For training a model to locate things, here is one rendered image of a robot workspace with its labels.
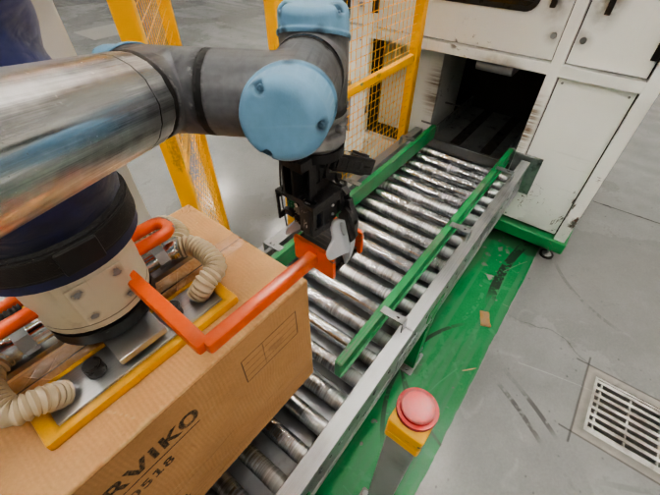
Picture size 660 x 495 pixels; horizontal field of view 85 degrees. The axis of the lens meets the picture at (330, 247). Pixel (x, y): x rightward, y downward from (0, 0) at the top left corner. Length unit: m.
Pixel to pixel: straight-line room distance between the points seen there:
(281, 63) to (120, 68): 0.11
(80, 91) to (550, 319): 2.24
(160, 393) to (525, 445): 1.55
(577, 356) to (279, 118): 2.07
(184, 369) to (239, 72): 0.49
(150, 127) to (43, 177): 0.10
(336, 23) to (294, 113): 0.13
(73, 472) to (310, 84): 0.58
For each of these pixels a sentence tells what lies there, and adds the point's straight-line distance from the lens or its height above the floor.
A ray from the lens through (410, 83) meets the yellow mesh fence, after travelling 2.33.
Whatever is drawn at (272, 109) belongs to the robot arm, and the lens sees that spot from 0.30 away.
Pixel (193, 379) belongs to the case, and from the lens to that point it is 0.66.
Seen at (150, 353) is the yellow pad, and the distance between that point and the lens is 0.68.
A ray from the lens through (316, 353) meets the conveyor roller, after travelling 1.26.
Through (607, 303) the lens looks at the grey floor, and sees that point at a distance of 2.57.
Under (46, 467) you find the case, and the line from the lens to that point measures 0.70.
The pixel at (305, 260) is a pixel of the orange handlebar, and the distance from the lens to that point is 0.58.
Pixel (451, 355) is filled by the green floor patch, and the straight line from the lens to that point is 1.97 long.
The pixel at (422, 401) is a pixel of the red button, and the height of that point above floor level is 1.04.
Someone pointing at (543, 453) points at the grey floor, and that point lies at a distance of 1.92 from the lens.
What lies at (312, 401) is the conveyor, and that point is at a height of 0.49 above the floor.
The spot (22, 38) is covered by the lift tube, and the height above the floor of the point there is 1.54.
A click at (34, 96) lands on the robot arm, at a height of 1.57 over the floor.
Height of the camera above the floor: 1.64
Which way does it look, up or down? 45 degrees down
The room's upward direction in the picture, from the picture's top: straight up
